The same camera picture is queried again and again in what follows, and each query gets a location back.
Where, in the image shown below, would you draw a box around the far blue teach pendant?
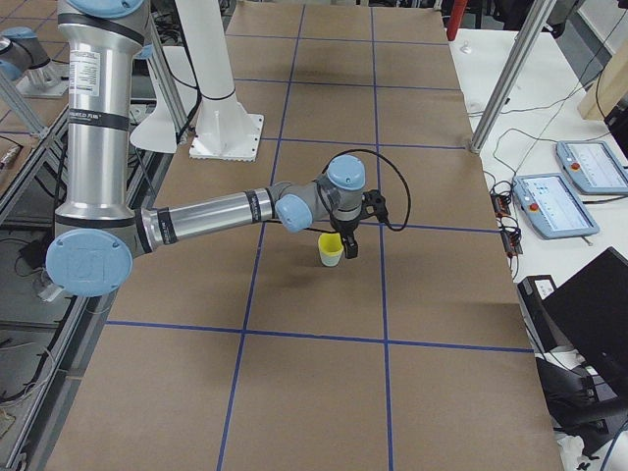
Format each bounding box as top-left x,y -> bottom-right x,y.
555,140 -> 627,195

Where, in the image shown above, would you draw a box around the near blue teach pendant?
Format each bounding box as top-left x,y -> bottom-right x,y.
512,173 -> 600,239

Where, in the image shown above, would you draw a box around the black laptop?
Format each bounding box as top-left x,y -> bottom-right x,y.
539,247 -> 627,396

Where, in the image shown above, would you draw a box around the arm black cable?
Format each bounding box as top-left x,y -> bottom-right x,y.
308,148 -> 411,235

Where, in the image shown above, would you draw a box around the red fire extinguisher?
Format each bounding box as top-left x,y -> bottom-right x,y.
445,0 -> 468,41

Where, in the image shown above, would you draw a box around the blue teach pendant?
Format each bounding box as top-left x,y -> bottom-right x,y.
512,173 -> 600,239
555,140 -> 627,195

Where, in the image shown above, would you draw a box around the yellow plastic cup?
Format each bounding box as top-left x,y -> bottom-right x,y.
318,233 -> 343,252

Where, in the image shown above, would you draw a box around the white camera stand pedestal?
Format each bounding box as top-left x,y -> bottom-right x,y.
131,1 -> 264,161

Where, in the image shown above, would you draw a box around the aluminium frame post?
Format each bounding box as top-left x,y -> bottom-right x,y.
469,0 -> 556,154

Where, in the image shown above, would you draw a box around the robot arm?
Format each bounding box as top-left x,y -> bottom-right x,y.
45,1 -> 365,297
1,26 -> 69,98

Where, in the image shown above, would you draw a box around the green plastic cup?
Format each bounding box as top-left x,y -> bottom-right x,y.
319,249 -> 343,267

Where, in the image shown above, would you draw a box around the brown paper table mat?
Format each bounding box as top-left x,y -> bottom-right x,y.
47,3 -> 561,470

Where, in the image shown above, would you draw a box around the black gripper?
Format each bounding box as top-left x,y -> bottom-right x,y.
330,215 -> 360,259

